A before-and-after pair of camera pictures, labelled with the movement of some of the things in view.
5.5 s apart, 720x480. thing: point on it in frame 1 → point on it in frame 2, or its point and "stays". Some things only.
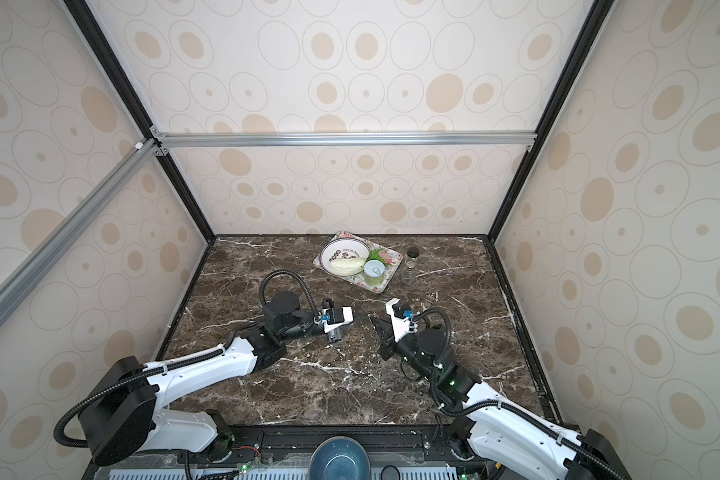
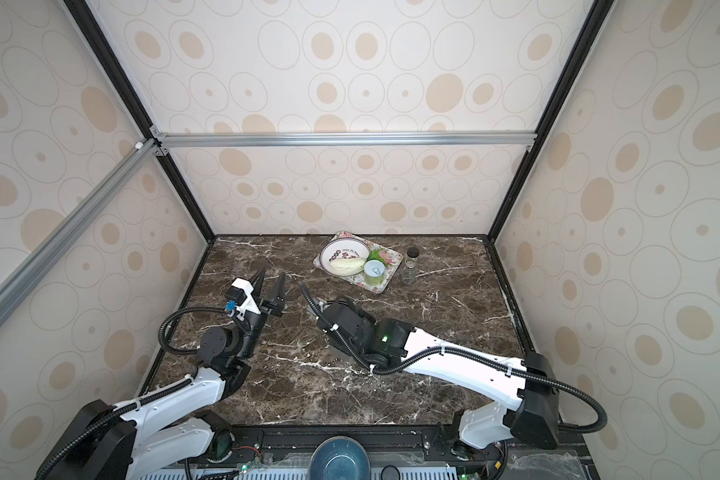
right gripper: [387, 339] → [359, 316]
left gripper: [331, 337] → [270, 306]
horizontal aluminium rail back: [164, 143] stays
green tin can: [374, 273] stays
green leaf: [375, 255] stays
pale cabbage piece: [347, 266] stays
